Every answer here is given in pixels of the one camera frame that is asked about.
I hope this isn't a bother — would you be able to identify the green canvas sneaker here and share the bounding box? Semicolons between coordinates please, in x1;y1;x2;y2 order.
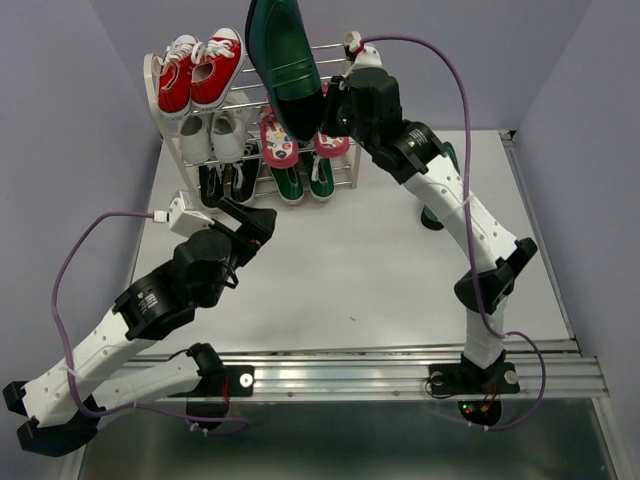
301;152;335;202
269;166;304;205

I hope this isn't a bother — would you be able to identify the pink green sandal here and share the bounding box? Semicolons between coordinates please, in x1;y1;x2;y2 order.
312;82;352;159
259;106;299;170

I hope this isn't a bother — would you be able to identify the dark green loafer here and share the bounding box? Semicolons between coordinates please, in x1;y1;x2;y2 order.
419;141;462;231
245;0;323;142

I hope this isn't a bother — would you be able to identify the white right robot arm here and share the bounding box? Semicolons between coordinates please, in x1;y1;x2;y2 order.
322;67;537;390

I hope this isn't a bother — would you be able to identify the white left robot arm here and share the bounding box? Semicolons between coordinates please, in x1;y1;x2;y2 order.
2;193;277;457

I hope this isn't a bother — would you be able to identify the cream metal shoe rack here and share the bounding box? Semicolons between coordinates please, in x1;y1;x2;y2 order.
143;43;363;201

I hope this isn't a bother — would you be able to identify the black canvas sneaker right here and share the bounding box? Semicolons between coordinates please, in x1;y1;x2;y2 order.
230;142;261;205

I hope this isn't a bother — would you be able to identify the black canvas sneaker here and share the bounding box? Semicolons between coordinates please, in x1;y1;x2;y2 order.
198;163;224;209
230;142;261;205

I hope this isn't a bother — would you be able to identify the black canvas sneaker left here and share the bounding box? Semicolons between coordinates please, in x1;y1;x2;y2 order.
198;163;224;209

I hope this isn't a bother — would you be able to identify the white sneaker right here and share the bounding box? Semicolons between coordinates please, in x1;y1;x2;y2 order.
211;91;252;164

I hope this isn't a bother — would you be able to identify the white sneaker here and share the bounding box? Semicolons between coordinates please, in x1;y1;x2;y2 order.
211;91;252;164
179;115;212;165

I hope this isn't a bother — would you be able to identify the white sneaker left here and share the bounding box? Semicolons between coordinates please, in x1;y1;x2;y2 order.
179;115;212;165

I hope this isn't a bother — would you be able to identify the red canvas sneaker right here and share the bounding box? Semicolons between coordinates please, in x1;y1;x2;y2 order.
191;27;246;109

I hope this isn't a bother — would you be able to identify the red canvas sneaker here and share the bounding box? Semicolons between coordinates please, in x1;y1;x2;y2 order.
191;27;246;109
152;34;198;118

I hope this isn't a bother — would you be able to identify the red canvas sneaker left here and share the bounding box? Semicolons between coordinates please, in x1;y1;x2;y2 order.
152;34;198;118

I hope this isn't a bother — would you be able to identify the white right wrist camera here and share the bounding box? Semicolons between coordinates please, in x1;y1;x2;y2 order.
343;44;382;77

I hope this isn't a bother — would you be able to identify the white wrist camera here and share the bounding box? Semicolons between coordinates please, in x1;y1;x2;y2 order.
343;44;382;77
168;190;214;238

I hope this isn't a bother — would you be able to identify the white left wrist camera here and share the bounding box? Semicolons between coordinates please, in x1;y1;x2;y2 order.
168;190;214;238

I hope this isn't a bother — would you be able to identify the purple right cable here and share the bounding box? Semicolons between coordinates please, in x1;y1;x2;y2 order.
357;34;547;432

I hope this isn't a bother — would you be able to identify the purple cable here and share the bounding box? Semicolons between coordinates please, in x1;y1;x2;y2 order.
357;34;547;432
51;210;251;436

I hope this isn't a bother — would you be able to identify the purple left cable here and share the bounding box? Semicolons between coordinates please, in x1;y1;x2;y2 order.
51;210;251;436

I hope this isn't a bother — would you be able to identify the aluminium mounting rail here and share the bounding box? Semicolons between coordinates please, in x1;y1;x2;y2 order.
220;340;609;403

